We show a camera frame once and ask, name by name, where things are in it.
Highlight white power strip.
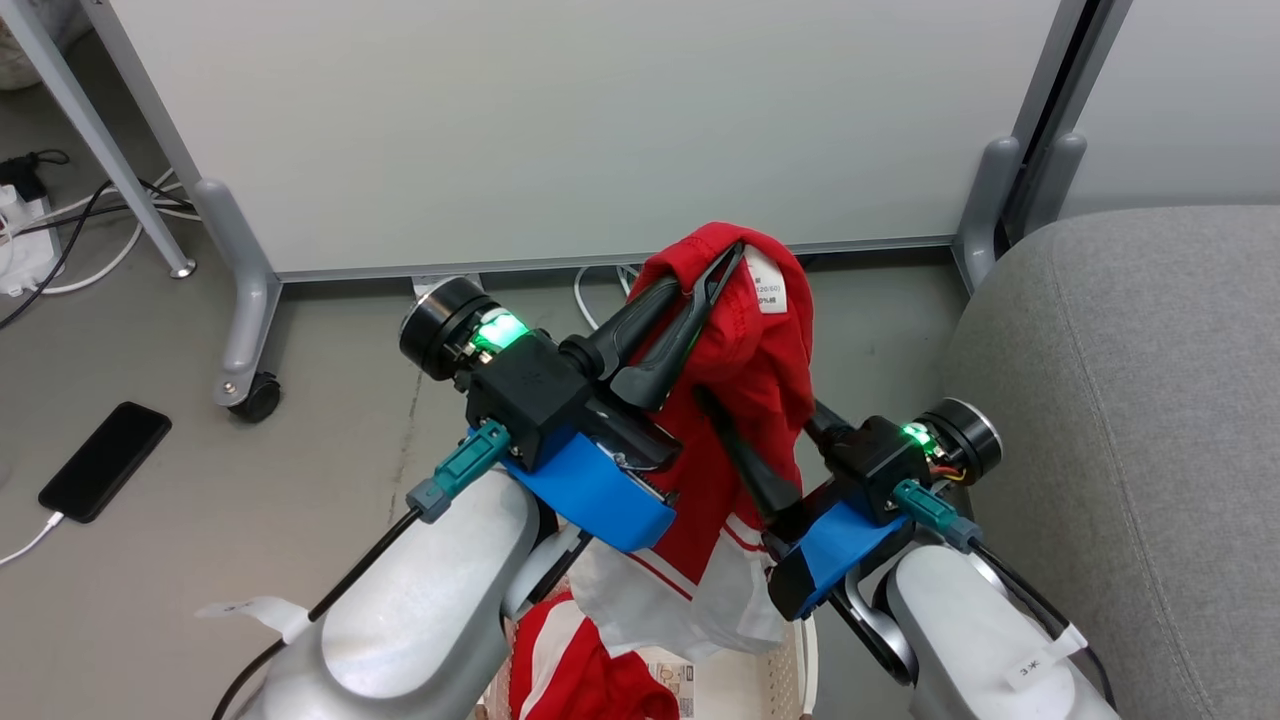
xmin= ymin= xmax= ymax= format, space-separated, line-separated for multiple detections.
xmin=0 ymin=184 xmax=63 ymax=298

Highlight white floor cable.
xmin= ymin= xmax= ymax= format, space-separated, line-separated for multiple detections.
xmin=38 ymin=168 xmax=201 ymax=297

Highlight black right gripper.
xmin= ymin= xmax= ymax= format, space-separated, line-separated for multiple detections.
xmin=693 ymin=388 xmax=1003 ymax=528

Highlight white cable loop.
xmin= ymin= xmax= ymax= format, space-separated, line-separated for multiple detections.
xmin=573 ymin=264 xmax=643 ymax=332

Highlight white tape label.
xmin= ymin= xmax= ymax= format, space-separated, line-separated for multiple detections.
xmin=194 ymin=596 xmax=313 ymax=645
xmin=1003 ymin=624 xmax=1088 ymax=693

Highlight white phone charging cable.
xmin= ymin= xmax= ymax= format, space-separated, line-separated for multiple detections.
xmin=0 ymin=511 xmax=65 ymax=568

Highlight grey fabric sofa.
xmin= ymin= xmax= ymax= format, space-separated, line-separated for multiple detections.
xmin=938 ymin=204 xmax=1280 ymax=720

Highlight white plastic laundry basket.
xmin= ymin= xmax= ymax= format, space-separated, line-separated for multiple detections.
xmin=478 ymin=610 xmax=819 ymax=720

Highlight black floor cable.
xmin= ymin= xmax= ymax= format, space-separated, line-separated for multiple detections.
xmin=0 ymin=178 xmax=199 ymax=331

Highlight white partition panel grey feet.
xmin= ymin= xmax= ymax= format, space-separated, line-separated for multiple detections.
xmin=80 ymin=0 xmax=1093 ymax=423

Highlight black caster wheel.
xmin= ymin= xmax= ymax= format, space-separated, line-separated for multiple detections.
xmin=227 ymin=371 xmax=283 ymax=424

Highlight red white striped garment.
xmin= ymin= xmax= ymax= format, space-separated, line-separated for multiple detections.
xmin=509 ymin=590 xmax=683 ymax=720

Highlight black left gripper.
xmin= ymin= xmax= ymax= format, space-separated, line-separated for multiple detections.
xmin=400 ymin=242 xmax=747 ymax=476

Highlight red garment with white hem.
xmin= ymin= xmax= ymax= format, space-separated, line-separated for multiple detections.
xmin=570 ymin=221 xmax=817 ymax=663

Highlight grey framed partition panel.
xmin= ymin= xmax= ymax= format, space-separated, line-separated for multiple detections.
xmin=1003 ymin=0 xmax=1280 ymax=244

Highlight black smartphone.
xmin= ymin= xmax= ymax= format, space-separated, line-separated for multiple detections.
xmin=37 ymin=401 xmax=174 ymax=525

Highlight grey metal table leg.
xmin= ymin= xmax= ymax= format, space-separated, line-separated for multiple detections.
xmin=0 ymin=0 xmax=198 ymax=280

